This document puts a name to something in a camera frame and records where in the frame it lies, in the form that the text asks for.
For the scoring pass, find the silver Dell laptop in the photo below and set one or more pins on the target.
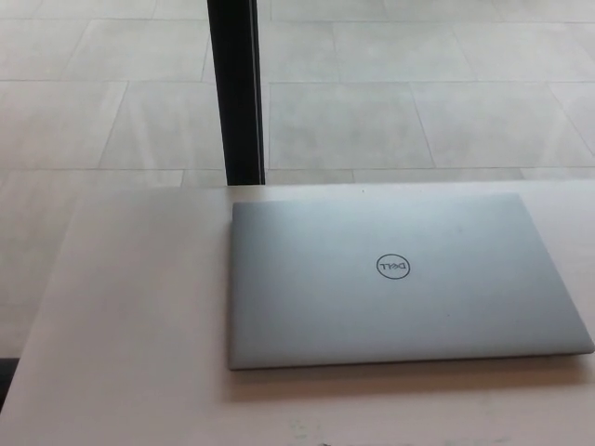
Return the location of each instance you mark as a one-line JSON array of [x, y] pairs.
[[400, 288]]

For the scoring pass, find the black vertical post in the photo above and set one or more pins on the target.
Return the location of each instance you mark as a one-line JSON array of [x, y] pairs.
[[234, 93]]

